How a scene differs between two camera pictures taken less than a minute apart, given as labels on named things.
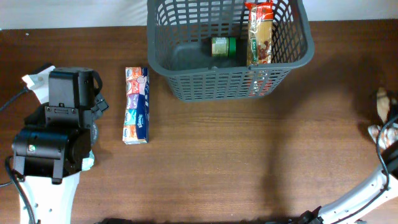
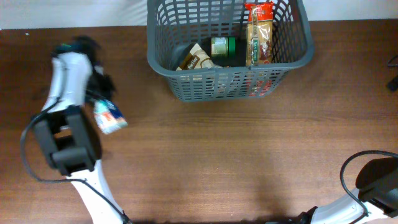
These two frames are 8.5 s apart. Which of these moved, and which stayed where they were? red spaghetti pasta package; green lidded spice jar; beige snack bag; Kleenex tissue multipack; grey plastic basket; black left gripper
Moved: Kleenex tissue multipack; black left gripper; beige snack bag
Stayed: red spaghetti pasta package; grey plastic basket; green lidded spice jar
